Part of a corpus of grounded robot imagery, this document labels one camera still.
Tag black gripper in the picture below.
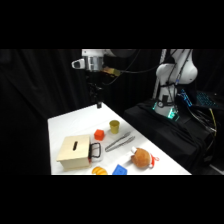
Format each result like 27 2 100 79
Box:
86 70 105 109

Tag yellow-green cup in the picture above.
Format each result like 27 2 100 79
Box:
109 119 121 135

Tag red cube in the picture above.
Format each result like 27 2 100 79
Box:
93 128 106 142

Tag metal tongs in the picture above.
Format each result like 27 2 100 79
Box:
104 131 136 153

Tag light wooden box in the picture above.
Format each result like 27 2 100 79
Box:
55 134 93 172

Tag orange croissant toy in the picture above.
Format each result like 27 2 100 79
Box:
91 165 109 176

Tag black curtain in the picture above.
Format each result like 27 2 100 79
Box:
0 49 224 176

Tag brown plush toy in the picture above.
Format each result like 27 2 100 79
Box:
129 146 161 170

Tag blue block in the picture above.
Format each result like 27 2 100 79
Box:
111 163 129 176

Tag green base light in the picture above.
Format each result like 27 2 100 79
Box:
151 101 181 122

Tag black robot stand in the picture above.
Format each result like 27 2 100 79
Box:
122 99 224 176

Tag blue backlit keyboard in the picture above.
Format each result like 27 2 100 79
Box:
195 89 224 110

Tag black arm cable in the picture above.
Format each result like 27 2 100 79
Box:
105 49 163 86

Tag yellow cable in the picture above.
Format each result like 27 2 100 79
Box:
208 107 219 138

